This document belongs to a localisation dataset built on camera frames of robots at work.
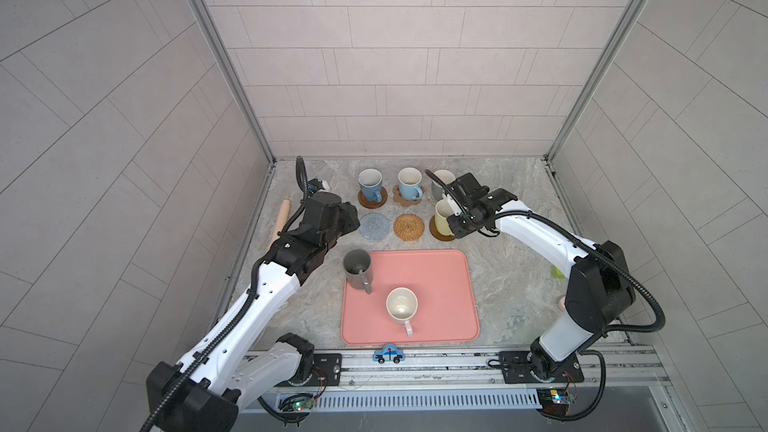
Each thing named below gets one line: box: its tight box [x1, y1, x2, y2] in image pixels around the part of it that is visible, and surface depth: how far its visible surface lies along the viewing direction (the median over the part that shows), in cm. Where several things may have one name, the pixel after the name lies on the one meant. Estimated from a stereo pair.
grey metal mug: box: [343, 248, 373, 295], surface depth 82 cm
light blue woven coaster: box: [359, 213, 390, 241], surface depth 98 cm
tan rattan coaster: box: [393, 214, 425, 242], surface depth 99 cm
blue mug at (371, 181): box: [358, 168, 383, 203], surface depth 98 cm
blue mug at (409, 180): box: [397, 167, 423, 201], surface depth 100 cm
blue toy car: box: [373, 344, 405, 364], surface depth 74 cm
